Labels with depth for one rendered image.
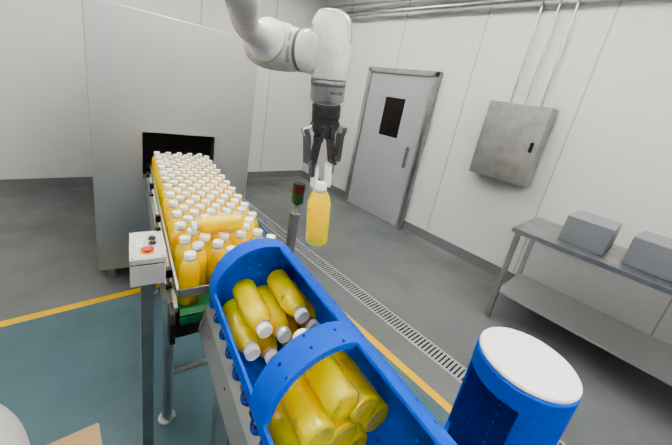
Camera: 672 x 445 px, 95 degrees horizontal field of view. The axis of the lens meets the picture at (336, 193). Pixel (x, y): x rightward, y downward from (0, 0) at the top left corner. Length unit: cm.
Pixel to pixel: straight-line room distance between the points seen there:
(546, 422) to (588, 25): 347
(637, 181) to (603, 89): 88
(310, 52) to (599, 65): 336
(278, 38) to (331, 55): 13
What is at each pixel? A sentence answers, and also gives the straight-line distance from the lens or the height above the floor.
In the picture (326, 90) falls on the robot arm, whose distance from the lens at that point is 79.
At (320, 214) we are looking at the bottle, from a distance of 89.
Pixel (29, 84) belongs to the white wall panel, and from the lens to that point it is 492.
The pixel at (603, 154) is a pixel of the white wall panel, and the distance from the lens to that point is 380.
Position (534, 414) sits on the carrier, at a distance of 116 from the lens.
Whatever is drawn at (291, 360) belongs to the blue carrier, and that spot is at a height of 121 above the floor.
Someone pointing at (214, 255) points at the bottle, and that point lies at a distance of 127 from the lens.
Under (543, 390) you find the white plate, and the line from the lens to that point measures 115.
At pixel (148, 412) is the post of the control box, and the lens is 175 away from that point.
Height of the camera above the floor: 169
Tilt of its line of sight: 17 degrees down
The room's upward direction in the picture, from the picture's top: 10 degrees clockwise
